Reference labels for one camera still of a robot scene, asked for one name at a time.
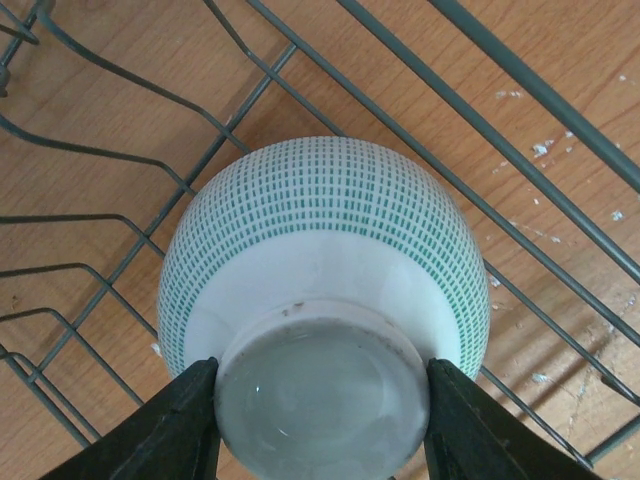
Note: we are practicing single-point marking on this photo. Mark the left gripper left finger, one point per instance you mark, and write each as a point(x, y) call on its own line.
point(172, 436)

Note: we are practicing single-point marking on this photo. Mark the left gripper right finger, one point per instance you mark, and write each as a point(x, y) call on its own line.
point(471, 436)

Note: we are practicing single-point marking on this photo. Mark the grey wire dish rack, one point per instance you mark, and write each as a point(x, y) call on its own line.
point(114, 114)

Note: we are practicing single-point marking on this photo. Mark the light green ceramic bowl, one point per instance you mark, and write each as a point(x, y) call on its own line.
point(323, 274)

